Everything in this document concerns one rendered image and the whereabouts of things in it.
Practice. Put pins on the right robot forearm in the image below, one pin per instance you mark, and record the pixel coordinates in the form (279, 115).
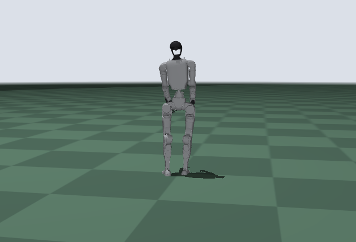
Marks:
(192, 92)

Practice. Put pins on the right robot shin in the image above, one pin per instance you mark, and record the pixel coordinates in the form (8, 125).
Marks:
(187, 153)

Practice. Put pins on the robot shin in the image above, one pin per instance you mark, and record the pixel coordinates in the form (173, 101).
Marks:
(167, 153)
(187, 153)

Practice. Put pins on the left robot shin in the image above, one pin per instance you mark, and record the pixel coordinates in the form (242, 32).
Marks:
(167, 153)

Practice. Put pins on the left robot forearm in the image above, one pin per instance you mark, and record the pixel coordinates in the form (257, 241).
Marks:
(166, 93)

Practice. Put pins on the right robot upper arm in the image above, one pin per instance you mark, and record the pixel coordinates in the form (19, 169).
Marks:
(192, 72)

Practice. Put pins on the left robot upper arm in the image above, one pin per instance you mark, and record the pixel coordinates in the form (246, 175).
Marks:
(163, 74)

